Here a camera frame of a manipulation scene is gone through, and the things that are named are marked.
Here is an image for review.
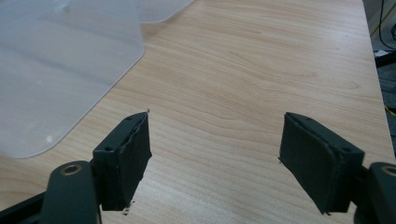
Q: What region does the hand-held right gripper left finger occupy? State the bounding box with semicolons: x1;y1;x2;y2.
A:
92;111;153;212

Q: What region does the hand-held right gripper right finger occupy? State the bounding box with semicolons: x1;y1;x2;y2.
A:
278;112;365;216

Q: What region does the translucent white plastic mat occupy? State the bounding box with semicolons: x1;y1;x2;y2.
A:
134;0;194;24
0;0;147;160

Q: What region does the black metal stand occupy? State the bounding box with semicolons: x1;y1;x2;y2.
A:
375;49;396;68

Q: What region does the black cable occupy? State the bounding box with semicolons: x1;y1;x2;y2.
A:
377;0;396;51

